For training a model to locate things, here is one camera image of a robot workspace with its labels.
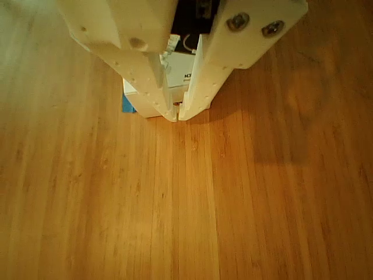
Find black and white cardboard box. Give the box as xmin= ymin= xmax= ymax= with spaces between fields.
xmin=122 ymin=33 xmax=202 ymax=119

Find blue tape square target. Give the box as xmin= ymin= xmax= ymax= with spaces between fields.
xmin=121 ymin=93 xmax=138 ymax=114

